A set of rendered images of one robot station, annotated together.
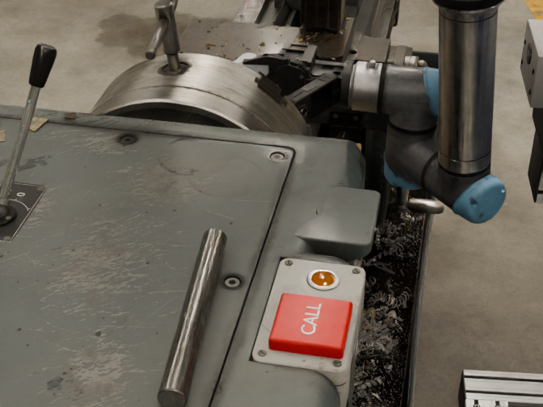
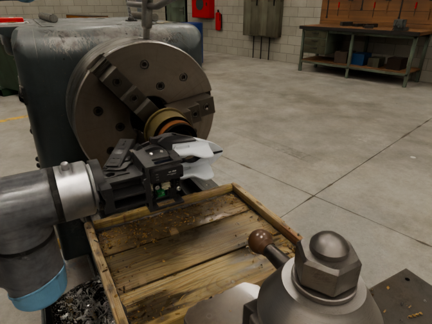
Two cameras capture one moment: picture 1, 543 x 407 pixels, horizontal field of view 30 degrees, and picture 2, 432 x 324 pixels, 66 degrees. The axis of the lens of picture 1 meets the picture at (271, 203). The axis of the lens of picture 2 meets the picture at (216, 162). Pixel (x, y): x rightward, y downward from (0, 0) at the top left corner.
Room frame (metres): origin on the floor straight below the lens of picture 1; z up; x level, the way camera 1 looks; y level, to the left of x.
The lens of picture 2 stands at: (1.78, -0.25, 1.31)
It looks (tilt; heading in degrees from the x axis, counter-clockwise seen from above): 26 degrees down; 140
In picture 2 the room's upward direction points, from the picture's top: straight up
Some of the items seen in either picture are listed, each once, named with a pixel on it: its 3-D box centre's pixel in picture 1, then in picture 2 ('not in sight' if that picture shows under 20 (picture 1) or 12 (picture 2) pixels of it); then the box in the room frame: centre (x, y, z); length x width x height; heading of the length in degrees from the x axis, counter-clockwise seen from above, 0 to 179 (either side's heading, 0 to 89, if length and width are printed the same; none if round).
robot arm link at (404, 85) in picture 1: (416, 94); (12, 207); (1.34, -0.22, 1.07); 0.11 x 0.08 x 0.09; 79
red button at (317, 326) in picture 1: (311, 328); (11, 21); (0.62, -0.03, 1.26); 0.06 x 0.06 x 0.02; 79
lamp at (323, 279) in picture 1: (322, 281); not in sight; (0.68, -0.04, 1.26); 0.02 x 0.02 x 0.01
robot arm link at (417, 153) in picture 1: (416, 154); (23, 263); (1.33, -0.22, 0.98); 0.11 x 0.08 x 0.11; 33
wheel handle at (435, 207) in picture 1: (423, 206); not in sight; (1.59, -0.29, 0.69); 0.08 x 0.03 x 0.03; 79
